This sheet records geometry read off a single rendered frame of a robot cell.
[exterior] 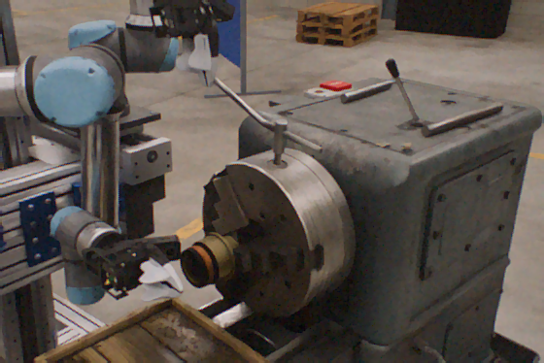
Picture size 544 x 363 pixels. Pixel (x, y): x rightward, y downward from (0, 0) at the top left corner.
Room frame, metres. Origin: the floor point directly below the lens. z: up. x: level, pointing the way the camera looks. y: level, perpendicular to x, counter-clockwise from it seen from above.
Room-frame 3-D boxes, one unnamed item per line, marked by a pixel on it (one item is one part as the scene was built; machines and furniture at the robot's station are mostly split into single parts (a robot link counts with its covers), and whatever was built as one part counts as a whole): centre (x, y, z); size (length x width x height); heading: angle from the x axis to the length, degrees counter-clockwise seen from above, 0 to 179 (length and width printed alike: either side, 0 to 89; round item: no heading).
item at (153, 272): (0.90, 0.19, 1.09); 0.09 x 0.06 x 0.03; 45
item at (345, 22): (9.36, -0.93, 0.22); 1.25 x 0.86 x 0.44; 152
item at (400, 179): (1.38, -0.27, 1.06); 0.59 x 0.48 x 0.39; 135
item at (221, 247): (0.98, 0.11, 1.08); 0.09 x 0.09 x 0.09; 45
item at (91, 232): (1.03, 0.32, 1.08); 0.08 x 0.05 x 0.08; 135
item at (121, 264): (0.97, 0.27, 1.08); 0.12 x 0.09 x 0.08; 45
